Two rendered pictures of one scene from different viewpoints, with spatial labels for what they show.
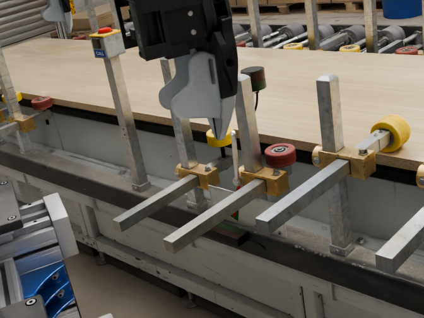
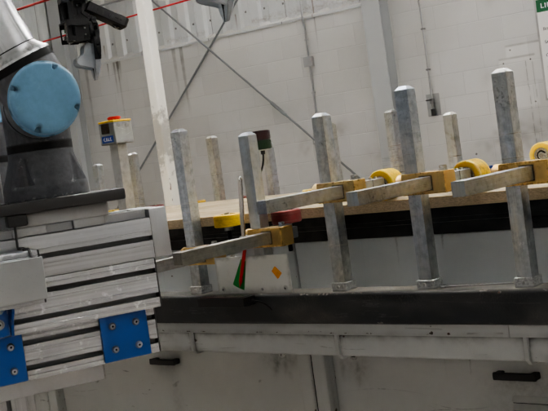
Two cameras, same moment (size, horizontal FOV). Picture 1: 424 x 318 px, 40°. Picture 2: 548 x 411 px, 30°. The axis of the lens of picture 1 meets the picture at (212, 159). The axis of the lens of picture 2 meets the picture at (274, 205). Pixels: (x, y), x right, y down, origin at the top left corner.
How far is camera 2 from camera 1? 1.37 m
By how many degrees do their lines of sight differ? 21
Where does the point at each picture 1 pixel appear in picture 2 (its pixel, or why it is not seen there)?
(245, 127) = (251, 181)
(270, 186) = (275, 236)
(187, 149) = (193, 226)
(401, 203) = (404, 258)
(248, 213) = (254, 276)
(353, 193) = (360, 261)
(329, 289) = (336, 342)
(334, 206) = (333, 238)
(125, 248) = not seen: outside the picture
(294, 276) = (302, 344)
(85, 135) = not seen: hidden behind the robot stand
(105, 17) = not seen: hidden behind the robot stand
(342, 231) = (342, 264)
